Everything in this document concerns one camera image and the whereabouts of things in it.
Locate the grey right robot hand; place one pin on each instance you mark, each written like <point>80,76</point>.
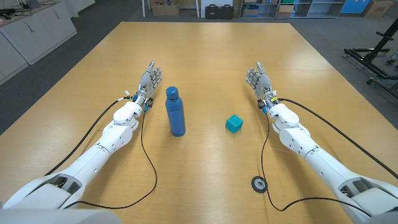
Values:
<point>260,82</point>

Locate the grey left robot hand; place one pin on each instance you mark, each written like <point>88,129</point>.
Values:
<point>148,81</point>

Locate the blue bottle cap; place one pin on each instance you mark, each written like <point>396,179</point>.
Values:
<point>172,92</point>

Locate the blue metal bottle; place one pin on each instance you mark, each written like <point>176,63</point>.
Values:
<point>175,118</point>

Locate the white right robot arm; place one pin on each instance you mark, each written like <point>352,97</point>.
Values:
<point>298,137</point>

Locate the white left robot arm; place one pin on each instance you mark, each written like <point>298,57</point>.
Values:
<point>115,137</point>

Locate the teal cube block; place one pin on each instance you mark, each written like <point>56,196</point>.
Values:
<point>234,124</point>

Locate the white desk leg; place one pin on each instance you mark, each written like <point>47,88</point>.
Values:
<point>197,9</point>
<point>143,9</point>

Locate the cardboard box with tape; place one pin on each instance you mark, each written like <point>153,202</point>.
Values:
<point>164,10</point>

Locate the small cardboard box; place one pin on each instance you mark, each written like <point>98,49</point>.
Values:
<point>285,11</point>

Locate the black hard case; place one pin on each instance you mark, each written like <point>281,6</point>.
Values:
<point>226,12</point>
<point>212,12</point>

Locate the grey shelf unit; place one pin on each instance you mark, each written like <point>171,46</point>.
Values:
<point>323,9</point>

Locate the small white cabinet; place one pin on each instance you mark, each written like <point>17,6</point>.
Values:
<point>84,4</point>

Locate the black metal stand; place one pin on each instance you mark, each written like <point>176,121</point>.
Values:
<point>370,57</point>

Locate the long white cabinet row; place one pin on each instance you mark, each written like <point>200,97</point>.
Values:
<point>40,31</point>

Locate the large cardboard box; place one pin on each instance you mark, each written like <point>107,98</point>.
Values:
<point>377,8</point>

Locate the grey laptop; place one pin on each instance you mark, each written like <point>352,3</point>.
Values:
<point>32,3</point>

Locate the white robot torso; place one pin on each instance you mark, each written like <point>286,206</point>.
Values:
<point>56,217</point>

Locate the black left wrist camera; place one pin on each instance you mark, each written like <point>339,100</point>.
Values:
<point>149,102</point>

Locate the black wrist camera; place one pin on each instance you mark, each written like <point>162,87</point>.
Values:
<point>149,102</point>
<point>260,104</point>

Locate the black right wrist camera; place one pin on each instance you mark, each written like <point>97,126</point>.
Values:
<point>260,104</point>

